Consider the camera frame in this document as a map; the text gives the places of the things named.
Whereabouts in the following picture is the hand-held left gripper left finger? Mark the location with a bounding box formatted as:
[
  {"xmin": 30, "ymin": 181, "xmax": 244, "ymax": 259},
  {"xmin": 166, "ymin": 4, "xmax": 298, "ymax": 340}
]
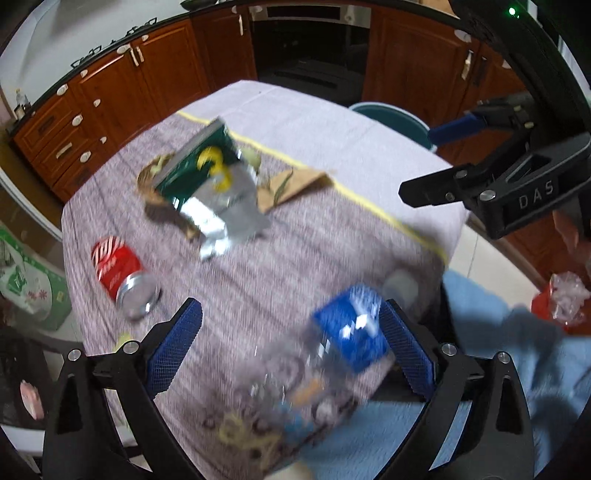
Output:
[{"xmin": 44, "ymin": 298, "xmax": 204, "ymax": 480}]

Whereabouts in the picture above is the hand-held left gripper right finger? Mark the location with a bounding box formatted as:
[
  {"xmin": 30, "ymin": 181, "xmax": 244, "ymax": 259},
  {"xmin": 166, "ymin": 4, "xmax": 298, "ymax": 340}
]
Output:
[{"xmin": 379, "ymin": 299, "xmax": 550, "ymax": 480}]

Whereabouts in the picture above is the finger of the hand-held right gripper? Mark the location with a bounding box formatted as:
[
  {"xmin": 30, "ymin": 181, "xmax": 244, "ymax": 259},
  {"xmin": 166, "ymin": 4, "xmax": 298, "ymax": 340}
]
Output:
[
  {"xmin": 399, "ymin": 159, "xmax": 506, "ymax": 208},
  {"xmin": 427, "ymin": 90, "xmax": 543, "ymax": 149}
]

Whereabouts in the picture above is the teal plastic trash bin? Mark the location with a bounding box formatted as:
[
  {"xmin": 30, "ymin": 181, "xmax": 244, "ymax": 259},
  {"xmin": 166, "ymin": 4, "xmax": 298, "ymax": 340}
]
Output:
[{"xmin": 348, "ymin": 102, "xmax": 437, "ymax": 151}]

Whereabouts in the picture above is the clear plastic bottle blue label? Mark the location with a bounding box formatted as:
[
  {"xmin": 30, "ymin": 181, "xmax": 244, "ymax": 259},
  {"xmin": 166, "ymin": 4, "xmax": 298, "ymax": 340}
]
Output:
[{"xmin": 249, "ymin": 270, "xmax": 419, "ymax": 416}]

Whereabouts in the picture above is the red soda can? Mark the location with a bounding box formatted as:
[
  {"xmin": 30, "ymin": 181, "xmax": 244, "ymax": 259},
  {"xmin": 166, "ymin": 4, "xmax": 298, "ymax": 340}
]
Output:
[{"xmin": 91, "ymin": 236, "xmax": 161, "ymax": 320}]

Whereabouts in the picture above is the brown paper scrap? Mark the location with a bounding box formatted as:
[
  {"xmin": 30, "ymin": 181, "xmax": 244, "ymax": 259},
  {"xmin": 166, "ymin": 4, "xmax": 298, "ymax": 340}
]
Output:
[{"xmin": 137, "ymin": 154, "xmax": 332, "ymax": 241}]

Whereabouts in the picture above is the green foil snack bag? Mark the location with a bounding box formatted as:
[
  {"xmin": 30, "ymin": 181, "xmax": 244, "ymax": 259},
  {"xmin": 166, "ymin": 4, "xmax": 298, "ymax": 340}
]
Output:
[{"xmin": 154, "ymin": 117, "xmax": 271, "ymax": 259}]

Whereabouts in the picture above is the pale melon rind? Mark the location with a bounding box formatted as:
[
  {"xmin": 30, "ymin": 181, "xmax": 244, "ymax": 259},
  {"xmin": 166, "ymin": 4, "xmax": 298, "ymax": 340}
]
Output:
[{"xmin": 236, "ymin": 144, "xmax": 263, "ymax": 169}]

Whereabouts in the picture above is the person's right hand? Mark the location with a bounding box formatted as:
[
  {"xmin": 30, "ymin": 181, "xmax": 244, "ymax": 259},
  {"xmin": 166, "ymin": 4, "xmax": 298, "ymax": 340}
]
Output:
[{"xmin": 554, "ymin": 213, "xmax": 591, "ymax": 273}]

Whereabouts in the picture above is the person's leg in blue trousers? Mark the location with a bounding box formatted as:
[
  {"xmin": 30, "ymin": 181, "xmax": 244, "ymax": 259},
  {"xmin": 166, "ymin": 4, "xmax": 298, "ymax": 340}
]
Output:
[{"xmin": 300, "ymin": 270, "xmax": 591, "ymax": 480}]

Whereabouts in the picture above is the red container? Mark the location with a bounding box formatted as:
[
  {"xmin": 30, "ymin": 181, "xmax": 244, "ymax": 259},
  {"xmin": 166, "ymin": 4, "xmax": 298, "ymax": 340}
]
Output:
[{"xmin": 531, "ymin": 284, "xmax": 591, "ymax": 329}]

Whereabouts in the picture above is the grey striped tablecloth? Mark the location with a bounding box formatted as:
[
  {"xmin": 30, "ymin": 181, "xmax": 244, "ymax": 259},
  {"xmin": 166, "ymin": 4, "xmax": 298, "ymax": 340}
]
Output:
[{"xmin": 61, "ymin": 79, "xmax": 465, "ymax": 474}]

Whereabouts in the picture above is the pink object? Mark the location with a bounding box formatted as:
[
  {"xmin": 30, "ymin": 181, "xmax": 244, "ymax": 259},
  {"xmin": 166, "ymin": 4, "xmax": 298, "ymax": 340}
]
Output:
[{"xmin": 18, "ymin": 378, "xmax": 45, "ymax": 420}]

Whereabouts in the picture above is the green and white bag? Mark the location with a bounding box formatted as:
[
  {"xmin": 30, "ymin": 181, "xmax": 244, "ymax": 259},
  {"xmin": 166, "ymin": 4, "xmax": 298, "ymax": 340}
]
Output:
[{"xmin": 0, "ymin": 222, "xmax": 72, "ymax": 330}]

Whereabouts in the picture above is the black mesh basket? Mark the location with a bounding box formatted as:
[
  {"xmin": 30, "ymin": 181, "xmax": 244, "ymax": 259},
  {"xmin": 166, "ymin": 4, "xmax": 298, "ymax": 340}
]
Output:
[{"xmin": 0, "ymin": 325, "xmax": 63, "ymax": 428}]

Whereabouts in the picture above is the built-in black oven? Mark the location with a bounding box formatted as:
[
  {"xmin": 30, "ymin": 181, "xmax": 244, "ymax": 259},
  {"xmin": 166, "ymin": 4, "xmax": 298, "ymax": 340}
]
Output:
[{"xmin": 249, "ymin": 4, "xmax": 372, "ymax": 104}]

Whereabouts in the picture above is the wooden kitchen cabinet with drawers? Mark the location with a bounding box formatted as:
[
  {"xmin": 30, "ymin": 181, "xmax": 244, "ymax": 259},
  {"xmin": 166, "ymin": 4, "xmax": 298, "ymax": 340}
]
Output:
[{"xmin": 9, "ymin": 9, "xmax": 259, "ymax": 204}]

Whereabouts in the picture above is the black kitchen countertop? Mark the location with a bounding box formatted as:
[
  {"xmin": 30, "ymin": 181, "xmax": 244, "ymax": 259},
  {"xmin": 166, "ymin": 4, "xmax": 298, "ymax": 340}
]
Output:
[{"xmin": 7, "ymin": 0, "xmax": 462, "ymax": 134}]

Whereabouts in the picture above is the black stove grate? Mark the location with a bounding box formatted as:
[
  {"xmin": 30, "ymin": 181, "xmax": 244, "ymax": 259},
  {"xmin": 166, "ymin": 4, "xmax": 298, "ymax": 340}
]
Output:
[{"xmin": 69, "ymin": 25, "xmax": 160, "ymax": 70}]

